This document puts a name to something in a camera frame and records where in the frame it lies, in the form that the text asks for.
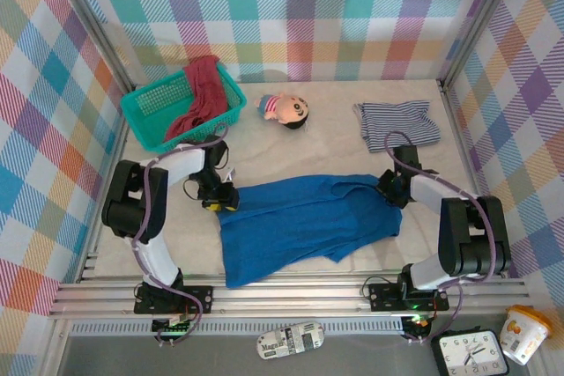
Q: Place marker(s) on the blue white striped tank top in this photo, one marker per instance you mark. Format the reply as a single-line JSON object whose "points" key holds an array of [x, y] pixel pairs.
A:
{"points": [[396, 123]]}

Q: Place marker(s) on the plain blue tank top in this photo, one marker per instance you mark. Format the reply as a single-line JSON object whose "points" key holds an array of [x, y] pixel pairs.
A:
{"points": [[299, 222]]}

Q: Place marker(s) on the dark red tank top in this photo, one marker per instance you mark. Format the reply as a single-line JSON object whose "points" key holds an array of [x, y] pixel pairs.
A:
{"points": [[207, 90]]}

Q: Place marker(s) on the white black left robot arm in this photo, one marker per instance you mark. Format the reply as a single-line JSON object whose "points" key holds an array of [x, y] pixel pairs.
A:
{"points": [[128, 200]]}

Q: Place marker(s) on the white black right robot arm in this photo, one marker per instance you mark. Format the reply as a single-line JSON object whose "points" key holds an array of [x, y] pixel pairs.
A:
{"points": [[471, 235]]}

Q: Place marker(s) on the plush boy doll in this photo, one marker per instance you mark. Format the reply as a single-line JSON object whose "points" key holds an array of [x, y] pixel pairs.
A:
{"points": [[286, 109]]}

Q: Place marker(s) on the teal plastic basket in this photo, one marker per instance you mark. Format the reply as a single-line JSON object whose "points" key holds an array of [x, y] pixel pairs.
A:
{"points": [[150, 101]]}

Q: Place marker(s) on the newspaper print pencil case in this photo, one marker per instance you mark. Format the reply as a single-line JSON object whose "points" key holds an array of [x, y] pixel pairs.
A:
{"points": [[291, 341]]}

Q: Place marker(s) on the black square alarm clock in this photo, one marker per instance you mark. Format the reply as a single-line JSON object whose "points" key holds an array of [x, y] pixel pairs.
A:
{"points": [[469, 354]]}

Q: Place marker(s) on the white cup with yellow lid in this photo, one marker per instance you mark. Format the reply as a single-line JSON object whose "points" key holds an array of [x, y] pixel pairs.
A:
{"points": [[524, 336]]}

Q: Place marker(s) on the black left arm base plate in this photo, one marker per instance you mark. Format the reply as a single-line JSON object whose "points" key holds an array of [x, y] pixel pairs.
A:
{"points": [[198, 299]]}

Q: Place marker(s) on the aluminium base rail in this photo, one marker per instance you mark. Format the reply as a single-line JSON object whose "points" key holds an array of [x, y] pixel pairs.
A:
{"points": [[286, 297]]}

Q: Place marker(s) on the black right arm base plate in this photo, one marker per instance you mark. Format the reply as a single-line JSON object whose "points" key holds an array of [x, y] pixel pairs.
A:
{"points": [[383, 297]]}

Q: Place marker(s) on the aluminium frame post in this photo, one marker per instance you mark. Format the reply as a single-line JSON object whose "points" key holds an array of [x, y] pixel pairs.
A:
{"points": [[88, 19], [482, 19]]}

